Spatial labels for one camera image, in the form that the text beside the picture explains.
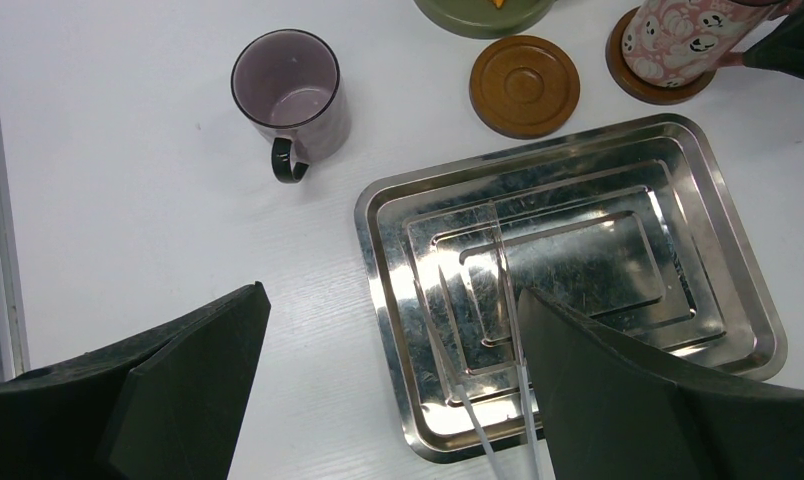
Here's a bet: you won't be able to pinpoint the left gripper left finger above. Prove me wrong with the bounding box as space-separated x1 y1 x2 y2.
0 282 271 479

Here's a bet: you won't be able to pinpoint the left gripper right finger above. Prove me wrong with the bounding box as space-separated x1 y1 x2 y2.
518 289 804 479

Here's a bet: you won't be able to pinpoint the grey purple mug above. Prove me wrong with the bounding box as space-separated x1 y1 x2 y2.
230 29 351 184

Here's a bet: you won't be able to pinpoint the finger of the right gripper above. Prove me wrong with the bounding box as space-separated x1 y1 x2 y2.
743 4 804 80

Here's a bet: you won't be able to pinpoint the stainless steel tray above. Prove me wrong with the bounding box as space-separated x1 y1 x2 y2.
354 114 788 463

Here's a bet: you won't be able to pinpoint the green three-tier serving stand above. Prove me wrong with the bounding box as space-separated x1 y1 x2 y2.
414 0 555 39

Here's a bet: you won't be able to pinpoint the brown wooden coaster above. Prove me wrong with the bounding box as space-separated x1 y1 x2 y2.
469 35 581 139
605 7 716 106

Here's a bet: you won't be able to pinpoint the metal serving tongs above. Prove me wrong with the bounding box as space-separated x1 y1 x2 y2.
406 201 543 479

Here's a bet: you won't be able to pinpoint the pink floral mug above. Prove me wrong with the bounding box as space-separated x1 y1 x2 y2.
621 0 802 88

